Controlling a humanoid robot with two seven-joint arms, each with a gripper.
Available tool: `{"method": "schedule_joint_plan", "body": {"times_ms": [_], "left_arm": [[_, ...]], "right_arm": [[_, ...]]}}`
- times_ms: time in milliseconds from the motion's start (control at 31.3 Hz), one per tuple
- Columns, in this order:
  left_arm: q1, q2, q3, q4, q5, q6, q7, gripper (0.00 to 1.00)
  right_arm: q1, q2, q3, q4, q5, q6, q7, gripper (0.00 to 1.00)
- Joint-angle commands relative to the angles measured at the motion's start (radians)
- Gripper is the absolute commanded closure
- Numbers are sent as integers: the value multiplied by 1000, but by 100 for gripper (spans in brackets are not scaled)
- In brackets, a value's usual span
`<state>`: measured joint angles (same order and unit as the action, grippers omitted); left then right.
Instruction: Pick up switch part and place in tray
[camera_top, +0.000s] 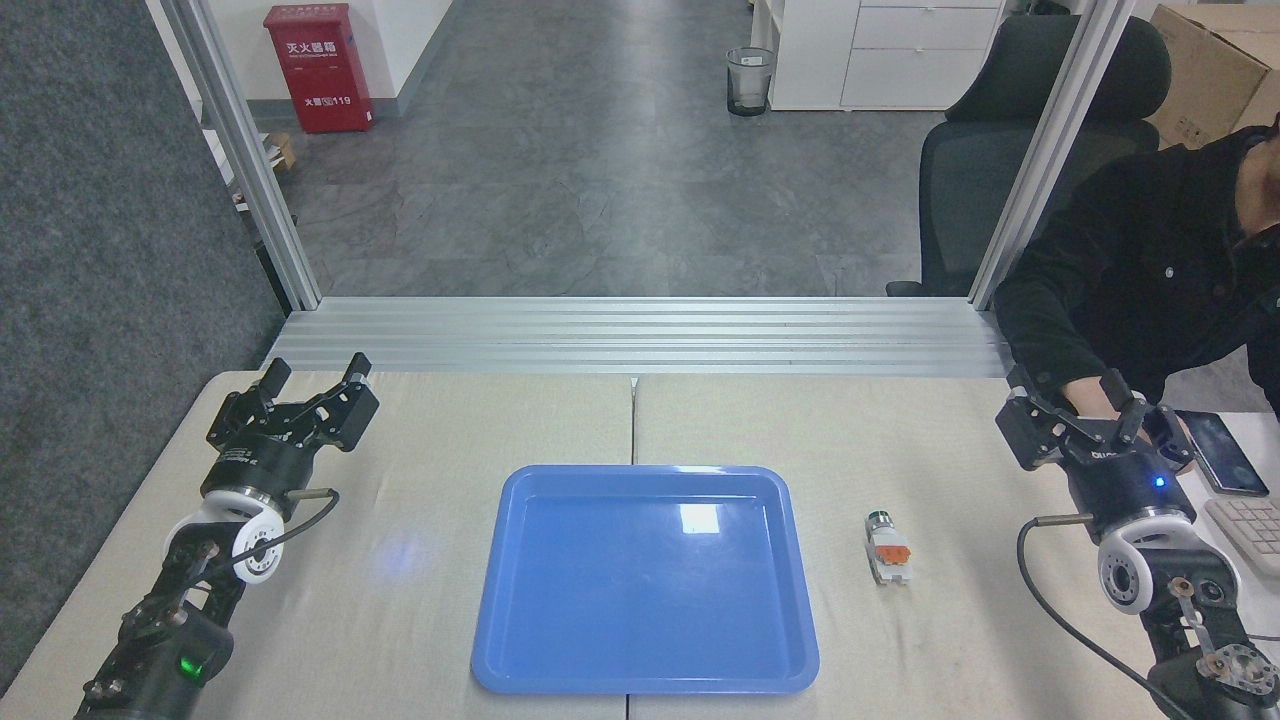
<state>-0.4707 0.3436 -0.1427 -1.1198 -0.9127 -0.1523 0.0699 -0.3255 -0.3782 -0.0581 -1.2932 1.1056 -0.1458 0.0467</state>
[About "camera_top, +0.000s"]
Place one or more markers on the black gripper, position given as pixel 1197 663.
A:
pixel 1130 490
pixel 258 465

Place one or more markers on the white orange switch part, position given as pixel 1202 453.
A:
pixel 888 555

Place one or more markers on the blue plastic tray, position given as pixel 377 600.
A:
pixel 645 600

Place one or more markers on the person's hand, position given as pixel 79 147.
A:
pixel 1090 400

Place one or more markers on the black smartphone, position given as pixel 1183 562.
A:
pixel 1225 455

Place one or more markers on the person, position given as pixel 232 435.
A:
pixel 1140 260

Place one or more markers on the white keyboard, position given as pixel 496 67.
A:
pixel 1255 530

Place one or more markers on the dark grey partition panel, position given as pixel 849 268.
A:
pixel 110 300

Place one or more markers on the small cardboard carton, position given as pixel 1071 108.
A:
pixel 282 150

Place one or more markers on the black office chair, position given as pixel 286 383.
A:
pixel 985 170

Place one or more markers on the red fire extinguisher box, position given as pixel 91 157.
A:
pixel 320 70

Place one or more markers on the large cardboard box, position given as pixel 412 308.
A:
pixel 1205 70

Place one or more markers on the white drawer cabinet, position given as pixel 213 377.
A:
pixel 880 60

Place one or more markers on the grey trash bin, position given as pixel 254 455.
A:
pixel 750 85

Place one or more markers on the silver aluminium post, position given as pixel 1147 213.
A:
pixel 1050 150
pixel 250 160

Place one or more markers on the silver aluminium rail bed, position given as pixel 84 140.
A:
pixel 640 335

